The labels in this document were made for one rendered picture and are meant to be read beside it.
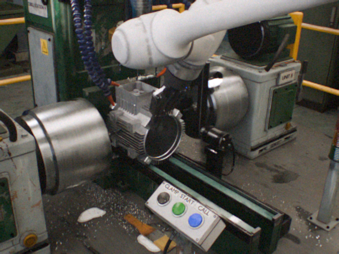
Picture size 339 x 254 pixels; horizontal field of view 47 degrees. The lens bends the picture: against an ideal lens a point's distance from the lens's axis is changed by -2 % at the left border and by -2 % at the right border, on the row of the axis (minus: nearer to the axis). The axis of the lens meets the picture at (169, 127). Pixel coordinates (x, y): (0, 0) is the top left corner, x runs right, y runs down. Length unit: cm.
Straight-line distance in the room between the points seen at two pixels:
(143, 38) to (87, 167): 44
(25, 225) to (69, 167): 18
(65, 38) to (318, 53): 342
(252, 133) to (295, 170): 22
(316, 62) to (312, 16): 48
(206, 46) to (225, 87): 52
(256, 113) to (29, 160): 89
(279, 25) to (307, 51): 286
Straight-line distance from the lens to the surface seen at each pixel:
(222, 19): 73
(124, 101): 129
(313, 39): 443
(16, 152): 96
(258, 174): 153
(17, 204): 103
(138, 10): 120
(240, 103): 146
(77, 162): 106
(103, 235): 120
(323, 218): 133
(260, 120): 158
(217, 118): 138
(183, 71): 98
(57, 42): 134
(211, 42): 91
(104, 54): 143
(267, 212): 113
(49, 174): 105
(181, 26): 76
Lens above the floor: 157
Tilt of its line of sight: 24 degrees down
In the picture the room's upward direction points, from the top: 2 degrees clockwise
